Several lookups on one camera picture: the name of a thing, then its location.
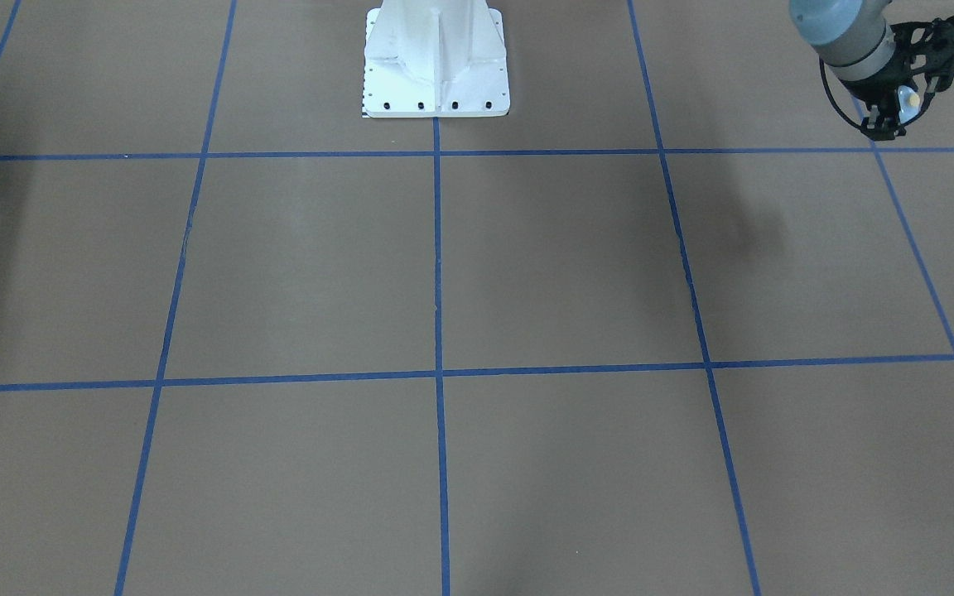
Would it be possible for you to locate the light blue call bell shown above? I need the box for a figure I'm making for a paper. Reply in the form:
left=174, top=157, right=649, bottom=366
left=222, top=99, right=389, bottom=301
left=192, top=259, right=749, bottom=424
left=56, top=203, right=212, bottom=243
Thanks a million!
left=896, top=84, right=923, bottom=120

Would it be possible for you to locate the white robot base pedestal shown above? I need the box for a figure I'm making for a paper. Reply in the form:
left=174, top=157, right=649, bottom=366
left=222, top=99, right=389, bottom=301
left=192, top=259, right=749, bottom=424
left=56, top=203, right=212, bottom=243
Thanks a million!
left=361, top=1, right=511, bottom=118

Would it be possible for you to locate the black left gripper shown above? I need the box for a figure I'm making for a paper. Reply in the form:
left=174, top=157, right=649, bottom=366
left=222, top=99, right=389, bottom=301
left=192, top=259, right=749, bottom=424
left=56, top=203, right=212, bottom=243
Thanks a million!
left=856, top=16, right=954, bottom=141

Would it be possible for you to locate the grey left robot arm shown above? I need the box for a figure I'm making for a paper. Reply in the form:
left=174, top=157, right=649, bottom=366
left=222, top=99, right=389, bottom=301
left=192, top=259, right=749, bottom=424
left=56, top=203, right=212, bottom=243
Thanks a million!
left=788, top=1, right=954, bottom=142

